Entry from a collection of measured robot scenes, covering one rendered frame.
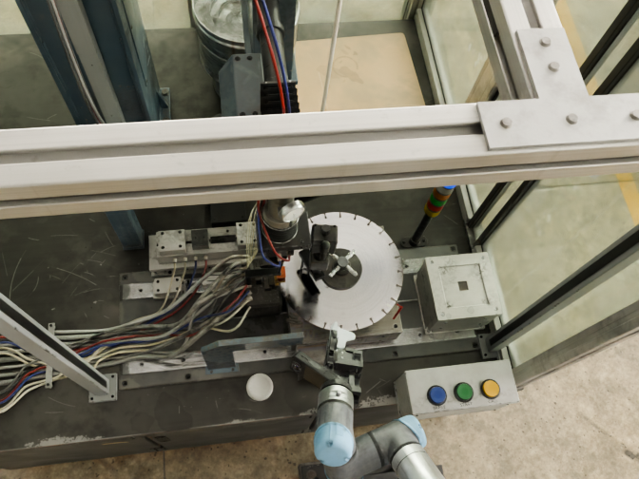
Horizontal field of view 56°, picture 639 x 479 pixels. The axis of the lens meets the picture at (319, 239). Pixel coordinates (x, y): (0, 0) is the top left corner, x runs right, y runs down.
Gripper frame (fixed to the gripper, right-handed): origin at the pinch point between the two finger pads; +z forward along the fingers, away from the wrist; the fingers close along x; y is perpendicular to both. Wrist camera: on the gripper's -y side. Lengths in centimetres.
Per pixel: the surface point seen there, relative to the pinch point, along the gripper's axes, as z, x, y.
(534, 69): -65, 84, 5
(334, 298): 10.5, 2.1, -0.1
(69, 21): 18, 58, -67
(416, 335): 20.7, -13.7, 25.6
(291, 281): 12.8, 3.5, -11.5
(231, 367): 6.8, -23.7, -23.8
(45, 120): 64, 12, -97
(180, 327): 6.2, -11.9, -38.0
